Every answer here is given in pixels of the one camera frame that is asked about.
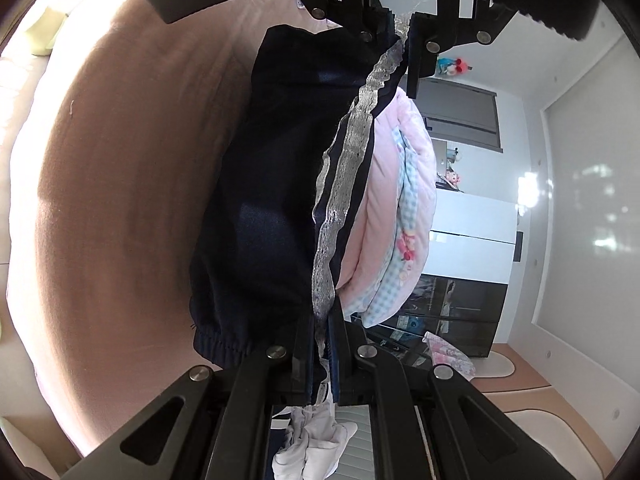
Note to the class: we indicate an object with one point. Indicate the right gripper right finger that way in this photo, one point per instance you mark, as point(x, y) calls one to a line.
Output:
point(429, 424)

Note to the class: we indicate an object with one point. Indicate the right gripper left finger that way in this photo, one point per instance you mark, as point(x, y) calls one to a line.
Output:
point(207, 424)

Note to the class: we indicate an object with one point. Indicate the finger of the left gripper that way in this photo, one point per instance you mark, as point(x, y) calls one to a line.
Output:
point(431, 35)
point(367, 19)

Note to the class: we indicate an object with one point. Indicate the navy shorts with white stripes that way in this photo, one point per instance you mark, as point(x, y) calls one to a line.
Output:
point(274, 232)

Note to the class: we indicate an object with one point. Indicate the white and navy clothes pile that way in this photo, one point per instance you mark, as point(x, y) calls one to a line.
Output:
point(314, 440)

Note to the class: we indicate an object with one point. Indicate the red blue plush toy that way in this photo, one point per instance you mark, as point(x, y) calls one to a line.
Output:
point(451, 67)

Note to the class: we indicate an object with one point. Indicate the grey door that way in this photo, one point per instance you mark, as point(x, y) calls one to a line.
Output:
point(459, 113)

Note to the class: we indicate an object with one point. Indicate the grey green padded headboard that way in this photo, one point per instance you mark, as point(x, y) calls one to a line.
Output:
point(357, 461)

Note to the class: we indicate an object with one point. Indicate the dark glass wardrobe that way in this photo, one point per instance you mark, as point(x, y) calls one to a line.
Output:
point(464, 313)

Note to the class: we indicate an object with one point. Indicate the white wardrobe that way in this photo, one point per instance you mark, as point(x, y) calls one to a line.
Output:
point(472, 237)

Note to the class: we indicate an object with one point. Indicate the pink checkered folded duvet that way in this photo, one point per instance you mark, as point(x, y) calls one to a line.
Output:
point(388, 246)

